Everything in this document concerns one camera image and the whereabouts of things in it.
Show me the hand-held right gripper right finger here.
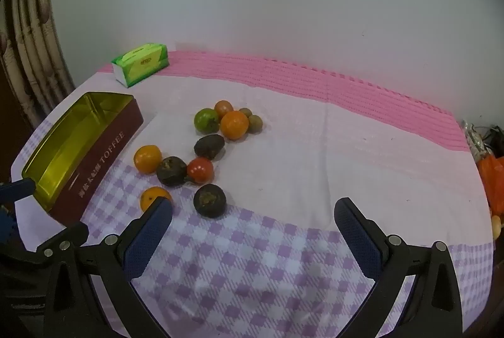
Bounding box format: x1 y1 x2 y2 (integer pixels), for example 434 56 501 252
334 197 463 338

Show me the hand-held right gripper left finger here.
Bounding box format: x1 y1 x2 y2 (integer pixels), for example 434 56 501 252
43 197 174 338

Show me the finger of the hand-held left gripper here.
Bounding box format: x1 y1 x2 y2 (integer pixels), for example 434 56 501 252
24 222 90 258
0 178 37 205

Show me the small orange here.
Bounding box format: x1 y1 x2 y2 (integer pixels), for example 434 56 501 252
133 145 163 175
140 186 173 213

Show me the dark mangosteen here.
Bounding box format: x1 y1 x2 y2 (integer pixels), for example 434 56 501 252
156 156 188 187
193 184 227 219

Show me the maroon and gold tin box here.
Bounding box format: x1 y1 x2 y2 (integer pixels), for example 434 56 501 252
21 91 144 226

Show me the red tomato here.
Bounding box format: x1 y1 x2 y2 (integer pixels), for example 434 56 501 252
186 157 215 183

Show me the dark oval avocado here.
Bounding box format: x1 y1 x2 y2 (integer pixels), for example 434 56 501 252
194 134 226 160

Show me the green lime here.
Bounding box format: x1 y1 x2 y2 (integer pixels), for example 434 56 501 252
194 108 220 134

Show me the large orange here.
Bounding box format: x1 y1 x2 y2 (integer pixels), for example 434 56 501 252
220 110 250 141

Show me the orange-red tomato with stem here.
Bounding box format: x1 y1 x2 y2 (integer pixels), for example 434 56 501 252
214 100 234 118

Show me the purple checked tablecloth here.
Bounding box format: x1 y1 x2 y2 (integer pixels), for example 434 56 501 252
11 64 495 338

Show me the orange plastic bag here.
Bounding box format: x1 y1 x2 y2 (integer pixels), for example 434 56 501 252
476 156 504 216

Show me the clear plastic wrapper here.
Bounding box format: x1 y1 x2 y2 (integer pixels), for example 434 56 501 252
461 120 491 161

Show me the pink foam mat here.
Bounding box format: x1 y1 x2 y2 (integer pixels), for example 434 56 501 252
96 50 471 153

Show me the green tissue pack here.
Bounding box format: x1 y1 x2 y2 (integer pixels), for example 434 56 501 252
111 43 170 88

